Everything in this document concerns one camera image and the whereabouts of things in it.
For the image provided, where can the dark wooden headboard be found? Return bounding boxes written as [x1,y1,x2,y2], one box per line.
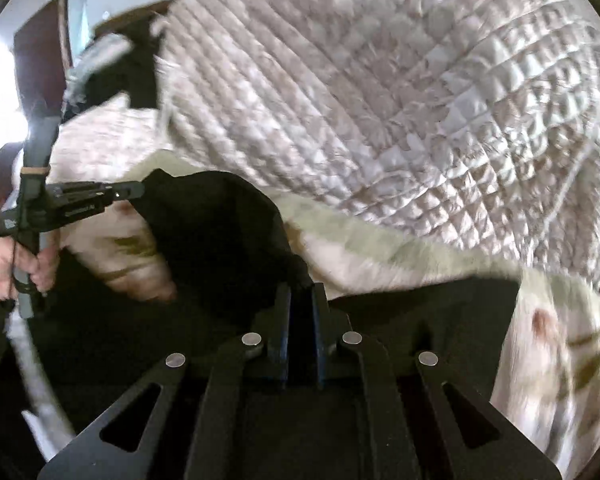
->
[92,7,172,112]

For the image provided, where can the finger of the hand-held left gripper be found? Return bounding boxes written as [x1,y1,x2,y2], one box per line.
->
[47,181,146,203]
[57,203,112,220]

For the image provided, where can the pale floral pillow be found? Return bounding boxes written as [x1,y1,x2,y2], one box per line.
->
[49,92,177,187]

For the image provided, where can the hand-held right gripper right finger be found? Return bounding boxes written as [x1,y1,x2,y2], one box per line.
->
[311,282,563,480]

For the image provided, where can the person's left hand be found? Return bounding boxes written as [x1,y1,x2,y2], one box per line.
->
[0,234,62,302]

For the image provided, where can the black pants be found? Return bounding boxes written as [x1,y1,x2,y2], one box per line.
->
[0,169,523,480]

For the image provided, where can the white braided cable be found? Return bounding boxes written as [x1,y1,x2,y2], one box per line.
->
[4,305,77,463]

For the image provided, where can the brown wooden door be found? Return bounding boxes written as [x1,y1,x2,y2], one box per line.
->
[12,4,77,128]

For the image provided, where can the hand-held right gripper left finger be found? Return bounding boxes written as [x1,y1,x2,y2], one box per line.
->
[37,282,293,480]

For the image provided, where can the beige quilted bedspread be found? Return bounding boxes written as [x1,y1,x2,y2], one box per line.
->
[152,0,600,297]

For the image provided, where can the floral fleece blanket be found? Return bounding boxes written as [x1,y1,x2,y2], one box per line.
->
[55,152,600,480]

